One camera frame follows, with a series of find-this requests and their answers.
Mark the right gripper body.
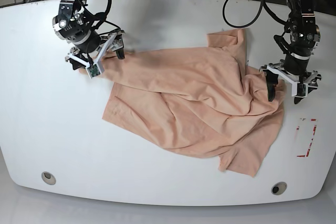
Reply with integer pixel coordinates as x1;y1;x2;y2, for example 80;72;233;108
65;30;124;69

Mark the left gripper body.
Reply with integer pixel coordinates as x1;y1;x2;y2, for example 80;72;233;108
260;53;321;92

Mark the peach T-shirt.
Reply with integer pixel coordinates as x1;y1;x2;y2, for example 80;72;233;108
102;29;286;177

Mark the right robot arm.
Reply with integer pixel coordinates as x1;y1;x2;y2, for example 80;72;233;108
52;0;125;78

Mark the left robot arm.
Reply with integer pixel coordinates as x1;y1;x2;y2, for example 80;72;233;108
244;0;322;104

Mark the red tape marking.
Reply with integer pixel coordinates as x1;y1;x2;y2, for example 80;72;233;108
293;118;317;158

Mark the right table grommet hole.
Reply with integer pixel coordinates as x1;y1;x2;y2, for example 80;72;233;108
271;182;287;196

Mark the table grommet hole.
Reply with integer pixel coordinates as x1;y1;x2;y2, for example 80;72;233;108
271;182;287;196
41;172;56;185

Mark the left table grommet hole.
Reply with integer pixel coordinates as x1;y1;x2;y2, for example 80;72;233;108
41;172;56;185

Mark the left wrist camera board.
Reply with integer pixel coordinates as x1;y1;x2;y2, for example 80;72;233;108
291;82;308;98

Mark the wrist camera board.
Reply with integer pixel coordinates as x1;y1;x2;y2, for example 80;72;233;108
291;82;308;98
86;63;104;79

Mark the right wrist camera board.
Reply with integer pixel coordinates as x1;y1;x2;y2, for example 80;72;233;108
86;63;104;79

